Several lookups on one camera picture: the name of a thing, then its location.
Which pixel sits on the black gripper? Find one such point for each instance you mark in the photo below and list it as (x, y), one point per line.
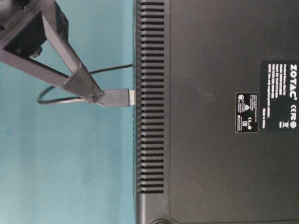
(24, 26)

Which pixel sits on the black Zotac mini PC box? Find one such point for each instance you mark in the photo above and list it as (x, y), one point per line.
(191, 57)

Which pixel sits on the small certification label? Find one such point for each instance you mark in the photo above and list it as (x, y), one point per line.
(246, 112)

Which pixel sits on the large white-text Zotac label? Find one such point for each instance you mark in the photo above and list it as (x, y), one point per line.
(278, 96)

